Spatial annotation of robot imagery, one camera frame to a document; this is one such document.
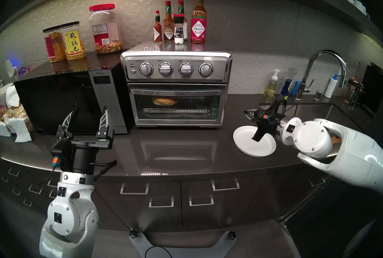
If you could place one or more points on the small white paper napkin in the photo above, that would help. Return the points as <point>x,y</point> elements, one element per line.
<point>4,130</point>

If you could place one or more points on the white round plate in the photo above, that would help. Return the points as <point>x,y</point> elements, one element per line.
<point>242,143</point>

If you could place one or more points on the black coffee machine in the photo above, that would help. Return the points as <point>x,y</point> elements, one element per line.
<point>374,89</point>

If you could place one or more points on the snack jar yellow label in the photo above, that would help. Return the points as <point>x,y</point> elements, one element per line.
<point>73,43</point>

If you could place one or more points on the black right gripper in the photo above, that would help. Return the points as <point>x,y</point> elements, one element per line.
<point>267,124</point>

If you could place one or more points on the snack jar red label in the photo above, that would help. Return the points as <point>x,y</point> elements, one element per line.
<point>54,48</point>

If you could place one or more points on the black microwave oven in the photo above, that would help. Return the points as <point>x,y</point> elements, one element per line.
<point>54,101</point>

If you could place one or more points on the crumpled white tissue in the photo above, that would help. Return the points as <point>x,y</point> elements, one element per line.
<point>12,97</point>

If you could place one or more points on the chrome gooseneck faucet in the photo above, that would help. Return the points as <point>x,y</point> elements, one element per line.
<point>326,52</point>

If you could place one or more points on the golden brown bagel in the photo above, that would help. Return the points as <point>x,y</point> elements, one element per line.
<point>164,101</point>

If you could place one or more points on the small red Tabasco bottle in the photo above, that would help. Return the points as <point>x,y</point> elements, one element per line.
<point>157,34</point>

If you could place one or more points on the medium red Tabasco bottle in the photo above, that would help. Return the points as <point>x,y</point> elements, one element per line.
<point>168,33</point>

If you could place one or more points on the clear jar red lid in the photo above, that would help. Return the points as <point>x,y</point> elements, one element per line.
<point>104,31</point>

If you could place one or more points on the purple snack bag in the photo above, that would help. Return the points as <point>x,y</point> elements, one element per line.
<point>24,71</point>

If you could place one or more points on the stainless steel sink basin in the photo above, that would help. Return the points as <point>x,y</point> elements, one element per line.
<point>317,110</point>

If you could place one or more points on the large orange Tabasco bottle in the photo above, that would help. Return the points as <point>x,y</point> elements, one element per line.
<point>198,30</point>

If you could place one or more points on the dark blue dish bottle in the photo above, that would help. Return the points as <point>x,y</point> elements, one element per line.
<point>286,88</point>

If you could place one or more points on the black cap salt grinder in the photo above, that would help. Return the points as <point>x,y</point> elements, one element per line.
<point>179,33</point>

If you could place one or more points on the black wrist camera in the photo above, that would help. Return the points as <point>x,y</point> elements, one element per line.
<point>59,149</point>
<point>265,118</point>

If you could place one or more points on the glass toaster oven door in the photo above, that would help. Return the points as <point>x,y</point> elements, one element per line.
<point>179,90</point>

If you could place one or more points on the copper french press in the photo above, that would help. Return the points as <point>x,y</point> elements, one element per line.
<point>352,94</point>

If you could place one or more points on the white bottle blue cap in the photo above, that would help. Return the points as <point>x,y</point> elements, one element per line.
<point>330,88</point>

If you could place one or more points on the bagged bread loaf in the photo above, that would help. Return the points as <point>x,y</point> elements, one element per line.
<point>18,113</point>

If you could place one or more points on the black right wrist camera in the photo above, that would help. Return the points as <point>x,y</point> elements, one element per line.
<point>265,118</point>

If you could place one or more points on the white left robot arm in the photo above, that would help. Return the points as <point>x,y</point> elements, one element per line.
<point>71,215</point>

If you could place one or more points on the silver oven knob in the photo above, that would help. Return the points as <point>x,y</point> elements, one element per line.
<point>165,68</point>
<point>145,69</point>
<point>205,69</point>
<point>185,69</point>

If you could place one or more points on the white bowl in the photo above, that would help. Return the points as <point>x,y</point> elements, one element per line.
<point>3,91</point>

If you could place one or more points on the stainless steel toaster oven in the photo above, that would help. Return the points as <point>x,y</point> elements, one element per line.
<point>155,48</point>

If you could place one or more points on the yellow soap pump dispenser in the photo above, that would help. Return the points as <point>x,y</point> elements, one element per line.
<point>270,89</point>

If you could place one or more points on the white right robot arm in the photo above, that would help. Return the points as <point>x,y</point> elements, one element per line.
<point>329,146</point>

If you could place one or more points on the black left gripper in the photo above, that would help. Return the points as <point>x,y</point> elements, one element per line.
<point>83,158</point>

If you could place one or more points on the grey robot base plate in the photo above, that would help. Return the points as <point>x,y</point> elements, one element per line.
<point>140,245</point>

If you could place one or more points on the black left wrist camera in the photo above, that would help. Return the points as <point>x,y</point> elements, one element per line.
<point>59,149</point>

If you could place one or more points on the dark base cabinet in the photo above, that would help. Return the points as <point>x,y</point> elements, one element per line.
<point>167,218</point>

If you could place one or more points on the chrome sink button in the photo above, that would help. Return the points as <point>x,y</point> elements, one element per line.
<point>317,95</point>

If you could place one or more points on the green label Tabasco bottle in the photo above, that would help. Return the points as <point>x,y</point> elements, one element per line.
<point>180,7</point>

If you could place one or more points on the white mug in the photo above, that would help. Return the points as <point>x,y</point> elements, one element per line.
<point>350,0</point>
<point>360,6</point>

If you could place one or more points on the black star knob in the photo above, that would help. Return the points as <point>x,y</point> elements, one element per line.
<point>133,233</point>
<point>231,235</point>

